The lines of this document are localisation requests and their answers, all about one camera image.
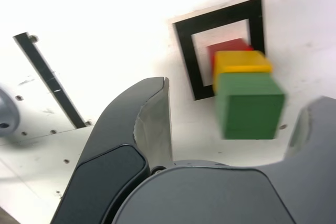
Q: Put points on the red cube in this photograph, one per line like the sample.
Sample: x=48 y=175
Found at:
x=228 y=45

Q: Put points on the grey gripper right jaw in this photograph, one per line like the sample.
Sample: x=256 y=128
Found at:
x=210 y=197

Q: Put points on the yellow cube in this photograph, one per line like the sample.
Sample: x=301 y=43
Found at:
x=241 y=60

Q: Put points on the black tape square outline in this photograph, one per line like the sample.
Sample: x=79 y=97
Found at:
x=187 y=51

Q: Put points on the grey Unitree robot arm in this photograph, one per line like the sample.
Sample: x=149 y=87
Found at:
x=8 y=113

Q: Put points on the black tape strip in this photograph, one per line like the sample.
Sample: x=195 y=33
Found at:
x=50 y=79

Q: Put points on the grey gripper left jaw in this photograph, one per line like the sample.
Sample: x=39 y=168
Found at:
x=110 y=134

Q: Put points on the green cube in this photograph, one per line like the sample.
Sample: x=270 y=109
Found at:
x=249 y=108

